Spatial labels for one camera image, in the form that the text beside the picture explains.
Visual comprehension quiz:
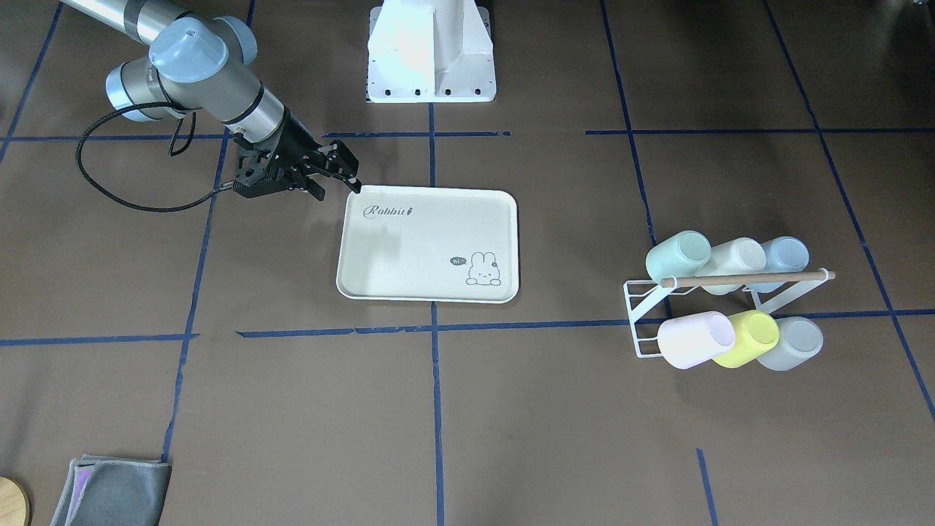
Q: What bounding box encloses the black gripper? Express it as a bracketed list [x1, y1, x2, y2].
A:
[233, 110, 363, 201]

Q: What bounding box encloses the beige rabbit tray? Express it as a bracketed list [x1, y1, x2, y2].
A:
[336, 184, 520, 304]

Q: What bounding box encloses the green cup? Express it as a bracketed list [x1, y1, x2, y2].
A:
[645, 230, 711, 283]

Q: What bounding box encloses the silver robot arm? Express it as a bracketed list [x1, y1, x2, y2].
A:
[71, 1, 362, 200]

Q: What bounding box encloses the pink cup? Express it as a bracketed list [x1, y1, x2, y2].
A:
[657, 312, 736, 370]

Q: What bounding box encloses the beige cup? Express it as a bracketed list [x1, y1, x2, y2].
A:
[695, 237, 767, 277]

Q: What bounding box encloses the yellow cup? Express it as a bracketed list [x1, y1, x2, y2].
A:
[714, 310, 780, 367]

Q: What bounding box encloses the blue-grey cup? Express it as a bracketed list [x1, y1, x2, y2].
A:
[760, 236, 809, 274]

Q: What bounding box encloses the grey cup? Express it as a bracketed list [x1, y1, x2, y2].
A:
[757, 316, 824, 372]

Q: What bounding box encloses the folded grey cloth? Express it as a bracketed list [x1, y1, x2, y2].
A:
[50, 454, 172, 525]

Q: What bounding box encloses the wooden mug tree stand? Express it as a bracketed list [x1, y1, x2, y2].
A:
[1, 477, 32, 526]

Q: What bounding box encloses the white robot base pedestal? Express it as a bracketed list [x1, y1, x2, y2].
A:
[365, 1, 497, 104]

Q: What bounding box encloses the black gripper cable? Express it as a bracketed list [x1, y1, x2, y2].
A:
[76, 102, 242, 213]

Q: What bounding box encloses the white wire cup rack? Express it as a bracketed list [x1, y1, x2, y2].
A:
[622, 267, 837, 359]

